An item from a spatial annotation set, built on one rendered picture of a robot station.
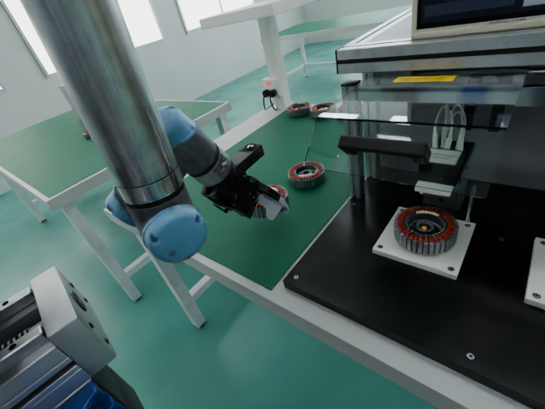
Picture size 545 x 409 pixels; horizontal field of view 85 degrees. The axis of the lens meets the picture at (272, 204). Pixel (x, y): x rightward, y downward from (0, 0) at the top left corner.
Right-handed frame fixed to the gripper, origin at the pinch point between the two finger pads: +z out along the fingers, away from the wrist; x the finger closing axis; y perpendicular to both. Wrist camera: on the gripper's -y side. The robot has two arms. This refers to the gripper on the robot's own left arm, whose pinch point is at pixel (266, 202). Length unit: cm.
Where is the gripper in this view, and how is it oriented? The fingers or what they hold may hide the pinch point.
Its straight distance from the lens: 74.6
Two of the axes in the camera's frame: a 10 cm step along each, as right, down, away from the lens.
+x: 8.3, 1.6, -5.3
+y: -3.4, 9.0, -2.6
